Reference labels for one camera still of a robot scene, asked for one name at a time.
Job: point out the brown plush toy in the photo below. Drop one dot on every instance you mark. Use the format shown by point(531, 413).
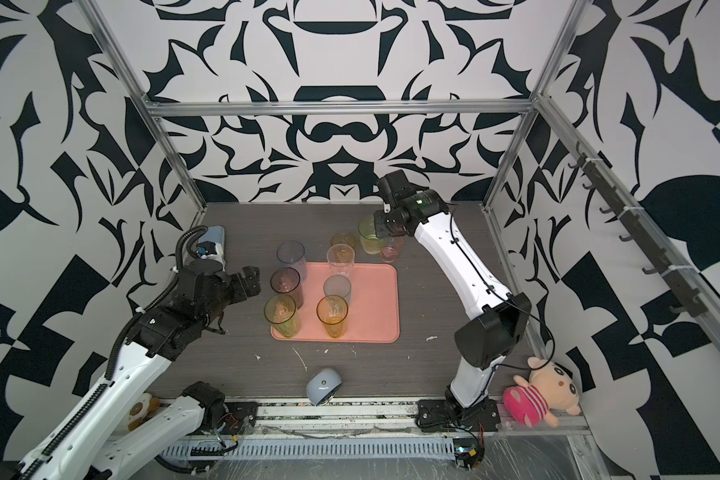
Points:
point(141, 410)

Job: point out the clear tall glass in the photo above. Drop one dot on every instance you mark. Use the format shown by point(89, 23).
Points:
point(341, 259)

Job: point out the short green glass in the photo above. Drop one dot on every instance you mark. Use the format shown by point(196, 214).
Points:
point(371, 243)

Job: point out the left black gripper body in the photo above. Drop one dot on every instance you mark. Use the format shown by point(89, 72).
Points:
point(231, 288)

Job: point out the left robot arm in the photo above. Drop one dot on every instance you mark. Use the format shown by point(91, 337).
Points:
point(79, 447)

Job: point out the black wall hook rack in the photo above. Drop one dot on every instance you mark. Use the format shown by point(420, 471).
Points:
point(635, 221)

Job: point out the pink plush doll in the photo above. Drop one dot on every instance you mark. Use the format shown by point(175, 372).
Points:
point(547, 389)

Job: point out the teal dimpled tumbler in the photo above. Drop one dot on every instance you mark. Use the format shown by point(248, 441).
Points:
point(338, 285)

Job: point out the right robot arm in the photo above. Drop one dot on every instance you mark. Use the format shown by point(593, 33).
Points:
point(496, 317)

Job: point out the blue tall tumbler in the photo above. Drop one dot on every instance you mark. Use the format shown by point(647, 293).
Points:
point(292, 254)

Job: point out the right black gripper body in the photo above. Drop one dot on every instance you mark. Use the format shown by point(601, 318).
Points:
point(386, 224)

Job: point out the dark grey tumbler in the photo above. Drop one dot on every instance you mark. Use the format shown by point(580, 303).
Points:
point(288, 281)

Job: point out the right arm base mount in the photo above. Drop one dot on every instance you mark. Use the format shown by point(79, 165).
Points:
point(442, 414)

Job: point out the short pink glass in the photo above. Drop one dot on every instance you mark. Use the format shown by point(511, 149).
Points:
point(391, 249)

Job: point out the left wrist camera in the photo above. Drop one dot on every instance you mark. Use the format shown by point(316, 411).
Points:
point(209, 250)

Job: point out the grey computer mouse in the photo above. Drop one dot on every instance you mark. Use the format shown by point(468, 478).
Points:
point(323, 386)

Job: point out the short amber glass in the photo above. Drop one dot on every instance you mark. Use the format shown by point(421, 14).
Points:
point(345, 238)

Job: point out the tall amber glass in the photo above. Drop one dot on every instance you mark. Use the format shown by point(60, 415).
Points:
point(333, 311)

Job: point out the tall green glass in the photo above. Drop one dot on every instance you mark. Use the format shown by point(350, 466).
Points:
point(281, 313)

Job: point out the pink plastic tray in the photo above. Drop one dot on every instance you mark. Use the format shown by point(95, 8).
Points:
point(373, 310)

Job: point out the white cable duct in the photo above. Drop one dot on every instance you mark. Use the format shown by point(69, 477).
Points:
point(315, 449)

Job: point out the light blue case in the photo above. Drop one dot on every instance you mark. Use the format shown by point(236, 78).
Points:
point(214, 233)

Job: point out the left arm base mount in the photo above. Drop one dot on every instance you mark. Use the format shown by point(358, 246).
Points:
point(237, 417)

